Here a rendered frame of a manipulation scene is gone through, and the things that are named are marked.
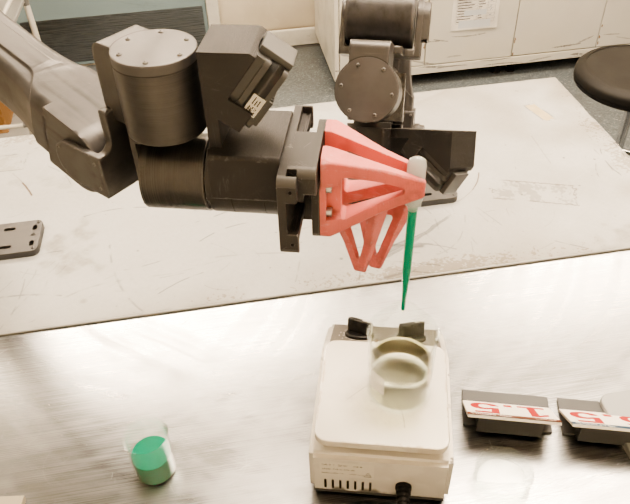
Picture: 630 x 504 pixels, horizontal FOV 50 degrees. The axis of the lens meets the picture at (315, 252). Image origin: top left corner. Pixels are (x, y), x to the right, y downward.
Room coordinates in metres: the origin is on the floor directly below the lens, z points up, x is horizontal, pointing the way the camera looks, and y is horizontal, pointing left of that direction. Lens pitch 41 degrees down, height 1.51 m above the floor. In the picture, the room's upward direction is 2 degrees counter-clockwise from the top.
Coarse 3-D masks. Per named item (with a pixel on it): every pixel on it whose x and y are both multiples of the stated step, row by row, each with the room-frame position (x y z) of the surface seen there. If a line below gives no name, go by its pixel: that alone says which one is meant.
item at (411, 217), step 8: (408, 216) 0.40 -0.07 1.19; (416, 216) 0.40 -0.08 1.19; (408, 224) 0.40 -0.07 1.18; (408, 232) 0.40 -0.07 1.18; (408, 240) 0.40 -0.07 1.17; (408, 248) 0.40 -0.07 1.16; (408, 256) 0.40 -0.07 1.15; (408, 264) 0.40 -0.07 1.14; (408, 272) 0.40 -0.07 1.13; (408, 280) 0.40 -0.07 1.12
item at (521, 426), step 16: (464, 400) 0.44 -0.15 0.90; (480, 400) 0.44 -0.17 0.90; (496, 400) 0.44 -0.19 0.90; (512, 400) 0.44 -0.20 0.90; (528, 400) 0.44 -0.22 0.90; (544, 400) 0.44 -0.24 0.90; (464, 416) 0.42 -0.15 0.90; (480, 416) 0.39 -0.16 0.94; (496, 416) 0.39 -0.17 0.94; (496, 432) 0.40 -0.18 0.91; (512, 432) 0.40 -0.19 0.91; (528, 432) 0.39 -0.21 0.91; (544, 432) 0.40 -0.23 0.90
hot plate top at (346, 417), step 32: (352, 352) 0.44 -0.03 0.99; (320, 384) 0.41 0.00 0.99; (352, 384) 0.40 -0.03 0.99; (320, 416) 0.37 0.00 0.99; (352, 416) 0.37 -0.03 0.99; (384, 416) 0.37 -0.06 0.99; (416, 416) 0.36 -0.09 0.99; (448, 416) 0.36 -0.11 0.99; (384, 448) 0.34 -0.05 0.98; (416, 448) 0.33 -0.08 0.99
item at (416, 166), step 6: (408, 162) 0.40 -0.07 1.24; (414, 162) 0.40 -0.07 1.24; (420, 162) 0.40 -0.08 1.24; (408, 168) 0.40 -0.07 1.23; (414, 168) 0.40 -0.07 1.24; (420, 168) 0.40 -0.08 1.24; (414, 174) 0.40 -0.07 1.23; (420, 174) 0.40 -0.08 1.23; (408, 204) 0.40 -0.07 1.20; (414, 204) 0.40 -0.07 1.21
